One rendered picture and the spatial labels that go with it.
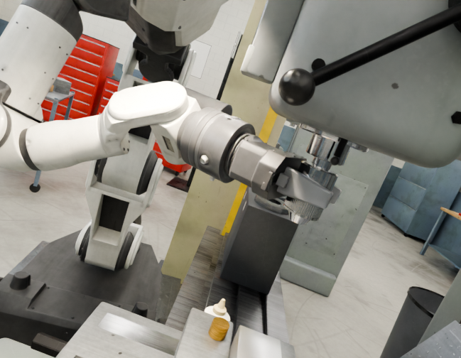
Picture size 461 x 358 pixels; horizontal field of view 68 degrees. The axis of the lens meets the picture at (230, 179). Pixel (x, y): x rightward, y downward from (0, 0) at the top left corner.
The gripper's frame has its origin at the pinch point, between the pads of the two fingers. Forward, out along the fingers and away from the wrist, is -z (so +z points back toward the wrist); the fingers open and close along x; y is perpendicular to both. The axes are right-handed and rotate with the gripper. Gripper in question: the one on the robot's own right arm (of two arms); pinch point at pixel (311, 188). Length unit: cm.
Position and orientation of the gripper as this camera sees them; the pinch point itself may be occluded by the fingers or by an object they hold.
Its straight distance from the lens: 43.4
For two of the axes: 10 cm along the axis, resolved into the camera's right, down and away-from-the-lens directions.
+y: -3.5, 9.1, 2.2
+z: -8.1, -4.1, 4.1
